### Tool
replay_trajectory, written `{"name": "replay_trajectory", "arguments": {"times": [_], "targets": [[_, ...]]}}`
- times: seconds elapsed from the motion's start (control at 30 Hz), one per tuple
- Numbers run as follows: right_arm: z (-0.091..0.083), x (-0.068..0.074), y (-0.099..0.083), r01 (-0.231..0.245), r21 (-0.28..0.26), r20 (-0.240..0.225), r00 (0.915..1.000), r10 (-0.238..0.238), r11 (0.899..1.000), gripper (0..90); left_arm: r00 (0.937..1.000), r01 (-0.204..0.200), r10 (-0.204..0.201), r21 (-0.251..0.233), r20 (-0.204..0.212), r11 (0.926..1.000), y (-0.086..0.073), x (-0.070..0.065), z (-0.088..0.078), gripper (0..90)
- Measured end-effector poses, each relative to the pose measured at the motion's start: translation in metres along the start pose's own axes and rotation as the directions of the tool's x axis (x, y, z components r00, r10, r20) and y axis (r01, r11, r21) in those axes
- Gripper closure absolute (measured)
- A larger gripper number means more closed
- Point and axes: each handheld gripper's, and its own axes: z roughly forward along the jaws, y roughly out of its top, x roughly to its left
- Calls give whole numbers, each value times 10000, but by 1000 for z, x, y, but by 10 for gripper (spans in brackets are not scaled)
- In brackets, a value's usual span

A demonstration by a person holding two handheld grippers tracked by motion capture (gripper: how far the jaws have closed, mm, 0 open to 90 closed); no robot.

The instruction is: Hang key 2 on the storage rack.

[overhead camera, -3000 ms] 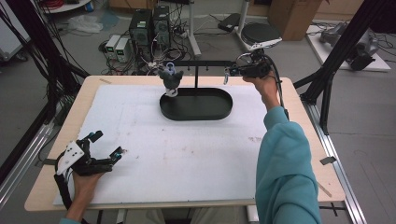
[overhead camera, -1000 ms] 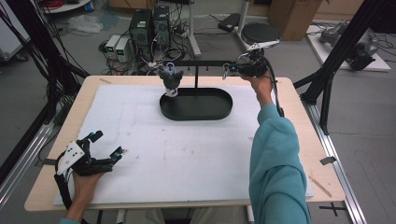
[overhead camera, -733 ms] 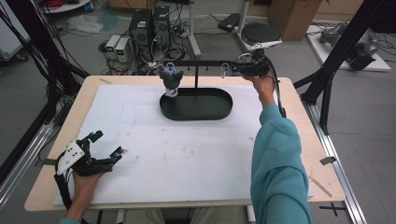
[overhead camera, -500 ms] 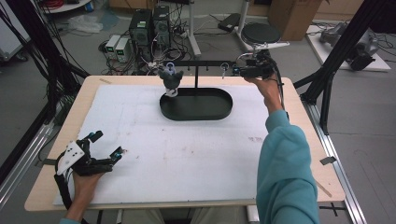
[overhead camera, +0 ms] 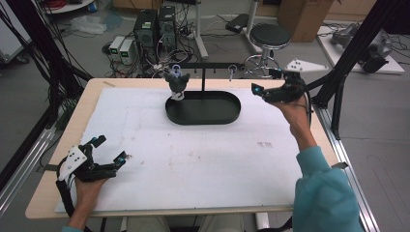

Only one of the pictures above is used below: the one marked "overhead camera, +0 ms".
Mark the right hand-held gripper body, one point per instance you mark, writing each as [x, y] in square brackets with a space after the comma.
[290, 92]

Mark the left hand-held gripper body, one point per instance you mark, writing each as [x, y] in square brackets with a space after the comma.
[93, 170]

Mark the metal keyring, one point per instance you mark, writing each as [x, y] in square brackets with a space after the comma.
[232, 68]

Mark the black hanger stand with tray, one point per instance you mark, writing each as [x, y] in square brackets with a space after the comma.
[206, 109]

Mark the person's left hand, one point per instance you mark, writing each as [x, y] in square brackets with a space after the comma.
[86, 193]

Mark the person's right hand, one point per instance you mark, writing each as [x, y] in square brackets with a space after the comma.
[296, 116]

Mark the black round stool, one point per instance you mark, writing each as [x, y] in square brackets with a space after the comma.
[270, 35]

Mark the grey table clip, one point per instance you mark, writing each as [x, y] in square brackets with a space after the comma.
[340, 165]
[51, 167]

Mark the white floor platform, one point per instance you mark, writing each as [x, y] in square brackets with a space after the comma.
[332, 51]

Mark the large cardboard box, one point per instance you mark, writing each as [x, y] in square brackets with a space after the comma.
[303, 19]

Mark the black flat box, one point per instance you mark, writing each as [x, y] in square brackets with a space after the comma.
[237, 23]

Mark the white table mat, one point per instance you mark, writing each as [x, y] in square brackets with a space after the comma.
[193, 161]

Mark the white standing desk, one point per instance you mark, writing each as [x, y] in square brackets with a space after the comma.
[200, 38]

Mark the grey machine part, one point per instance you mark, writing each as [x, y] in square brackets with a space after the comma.
[343, 34]

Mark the black machine part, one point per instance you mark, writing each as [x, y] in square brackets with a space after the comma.
[375, 58]

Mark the white power supply unit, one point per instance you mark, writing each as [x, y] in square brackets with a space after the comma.
[126, 51]
[116, 46]

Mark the white plastic bag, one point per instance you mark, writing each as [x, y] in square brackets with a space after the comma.
[87, 25]

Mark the black computer tower with label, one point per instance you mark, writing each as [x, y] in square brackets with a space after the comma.
[146, 35]

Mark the white round table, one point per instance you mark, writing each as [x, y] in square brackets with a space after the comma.
[74, 7]

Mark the white cabinet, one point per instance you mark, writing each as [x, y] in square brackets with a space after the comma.
[9, 35]

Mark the aluminium rail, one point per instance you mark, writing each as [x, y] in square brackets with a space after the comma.
[19, 174]
[343, 158]

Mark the black aluminium frame post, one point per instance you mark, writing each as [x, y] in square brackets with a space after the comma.
[353, 48]

